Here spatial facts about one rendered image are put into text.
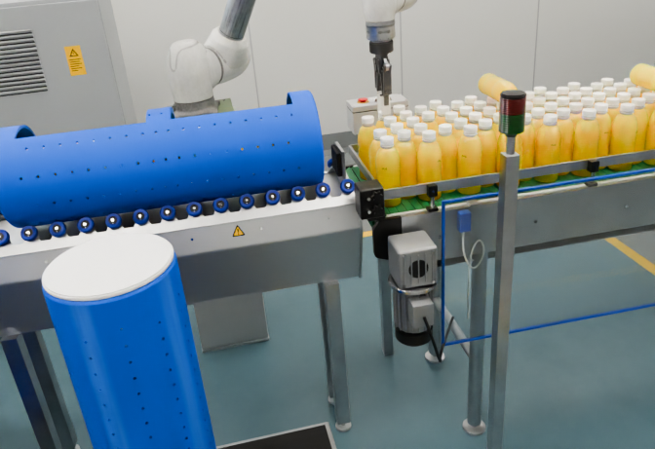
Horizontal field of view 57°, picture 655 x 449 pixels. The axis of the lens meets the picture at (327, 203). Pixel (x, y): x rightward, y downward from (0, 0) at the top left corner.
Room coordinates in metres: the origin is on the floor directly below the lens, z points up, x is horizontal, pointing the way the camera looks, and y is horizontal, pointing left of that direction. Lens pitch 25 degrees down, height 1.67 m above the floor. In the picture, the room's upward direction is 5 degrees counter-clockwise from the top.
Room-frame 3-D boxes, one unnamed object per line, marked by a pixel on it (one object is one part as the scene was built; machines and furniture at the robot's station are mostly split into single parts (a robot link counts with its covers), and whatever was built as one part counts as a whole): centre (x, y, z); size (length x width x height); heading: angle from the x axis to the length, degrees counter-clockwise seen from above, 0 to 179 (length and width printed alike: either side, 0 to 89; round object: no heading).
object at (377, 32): (1.90, -0.21, 1.36); 0.09 x 0.09 x 0.06
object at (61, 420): (1.65, 1.00, 0.31); 0.06 x 0.06 x 0.63; 9
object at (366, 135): (1.85, -0.15, 1.00); 0.07 x 0.07 x 0.19
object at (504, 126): (1.45, -0.48, 1.18); 0.06 x 0.06 x 0.05
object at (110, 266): (1.17, 0.49, 1.03); 0.28 x 0.28 x 0.01
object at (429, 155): (1.66, -0.31, 1.00); 0.07 x 0.07 x 0.19
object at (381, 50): (1.90, -0.21, 1.29); 0.08 x 0.07 x 0.09; 9
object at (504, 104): (1.45, -0.48, 1.23); 0.06 x 0.06 x 0.04
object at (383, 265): (2.06, -0.20, 0.50); 0.04 x 0.04 x 1.00; 9
